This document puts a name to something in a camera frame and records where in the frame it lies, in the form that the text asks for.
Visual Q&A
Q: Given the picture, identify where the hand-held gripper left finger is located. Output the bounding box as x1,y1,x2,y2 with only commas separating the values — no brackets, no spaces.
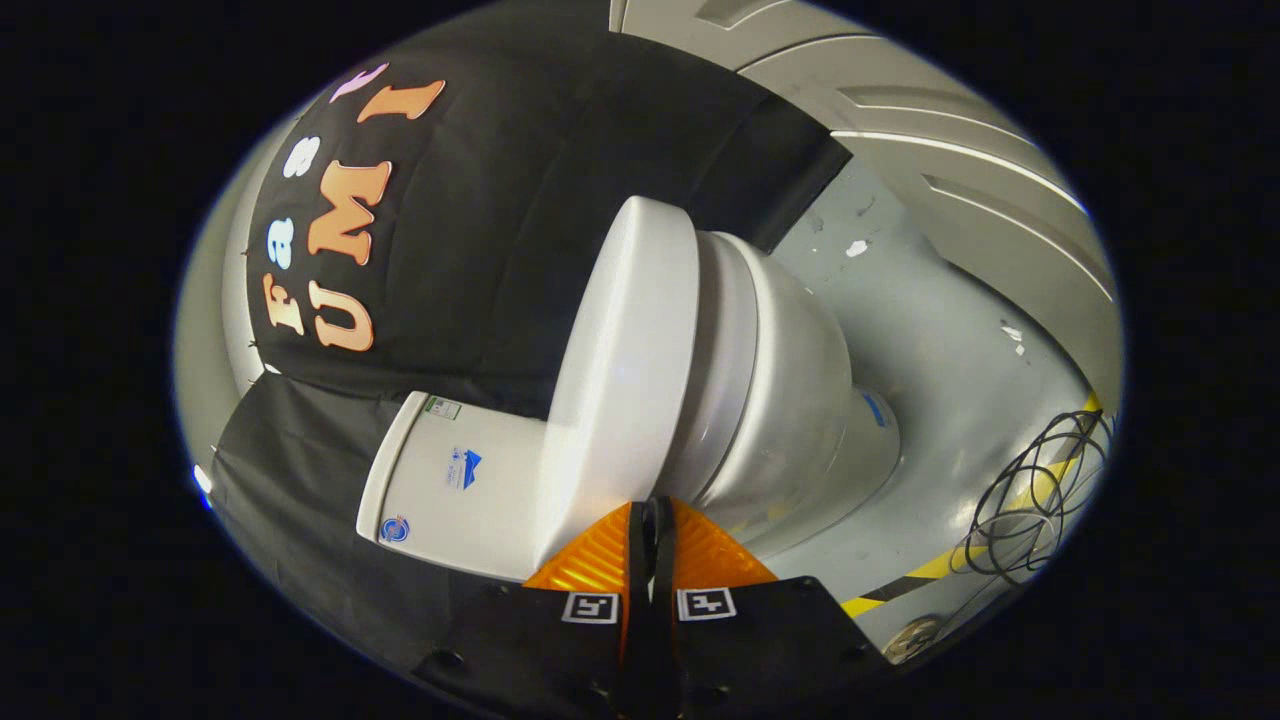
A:
415,500,656,720

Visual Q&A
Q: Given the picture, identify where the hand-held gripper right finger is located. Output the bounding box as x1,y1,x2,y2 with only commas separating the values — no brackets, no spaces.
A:
650,497,891,720

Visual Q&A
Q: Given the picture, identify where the yellow black floor tape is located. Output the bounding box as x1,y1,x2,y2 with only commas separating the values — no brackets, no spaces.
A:
840,392,1103,619

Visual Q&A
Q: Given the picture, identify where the white toilet seat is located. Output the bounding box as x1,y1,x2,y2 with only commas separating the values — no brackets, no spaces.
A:
660,232,763,501

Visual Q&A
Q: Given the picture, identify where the black backdrop cloth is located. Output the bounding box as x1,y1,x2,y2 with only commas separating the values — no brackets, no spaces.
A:
210,0,851,681

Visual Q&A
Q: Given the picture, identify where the white toilet with tank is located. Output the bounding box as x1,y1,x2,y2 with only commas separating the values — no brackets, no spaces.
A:
357,232,901,583

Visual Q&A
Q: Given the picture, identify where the white drawer cabinet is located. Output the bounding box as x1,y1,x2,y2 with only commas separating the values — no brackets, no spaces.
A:
610,0,1123,411

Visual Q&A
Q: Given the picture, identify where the black cable coil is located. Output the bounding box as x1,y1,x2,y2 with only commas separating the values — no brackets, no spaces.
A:
965,408,1113,586

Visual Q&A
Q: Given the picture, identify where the round metal floor drain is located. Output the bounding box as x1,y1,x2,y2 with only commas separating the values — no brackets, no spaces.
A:
885,617,941,664

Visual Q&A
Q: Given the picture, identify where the white toilet lid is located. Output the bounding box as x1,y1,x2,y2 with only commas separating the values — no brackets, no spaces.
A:
535,195,701,579

